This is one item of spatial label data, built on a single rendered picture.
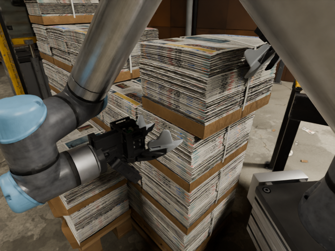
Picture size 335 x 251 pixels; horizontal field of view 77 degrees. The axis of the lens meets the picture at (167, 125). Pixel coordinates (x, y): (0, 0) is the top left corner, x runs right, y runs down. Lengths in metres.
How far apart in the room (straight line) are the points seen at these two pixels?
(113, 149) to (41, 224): 1.19
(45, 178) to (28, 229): 1.22
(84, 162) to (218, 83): 0.36
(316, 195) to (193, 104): 0.33
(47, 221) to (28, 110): 1.29
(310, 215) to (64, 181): 0.43
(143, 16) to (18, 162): 0.29
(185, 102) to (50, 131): 0.35
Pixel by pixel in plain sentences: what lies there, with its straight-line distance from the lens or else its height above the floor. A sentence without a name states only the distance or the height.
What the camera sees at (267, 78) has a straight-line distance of 0.80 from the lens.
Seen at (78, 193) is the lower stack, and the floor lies 0.46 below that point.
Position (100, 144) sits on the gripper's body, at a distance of 0.44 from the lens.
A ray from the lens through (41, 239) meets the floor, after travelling 1.54.
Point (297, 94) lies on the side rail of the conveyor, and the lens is 1.16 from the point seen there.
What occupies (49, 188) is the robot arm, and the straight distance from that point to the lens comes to 0.43.
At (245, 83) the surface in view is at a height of 0.96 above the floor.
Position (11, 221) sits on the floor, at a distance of 1.72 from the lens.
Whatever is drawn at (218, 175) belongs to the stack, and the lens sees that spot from 0.87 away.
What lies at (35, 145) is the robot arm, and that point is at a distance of 0.38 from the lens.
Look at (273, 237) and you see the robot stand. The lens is 0.59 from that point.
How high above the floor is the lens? 1.15
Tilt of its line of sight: 29 degrees down
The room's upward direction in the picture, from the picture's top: straight up
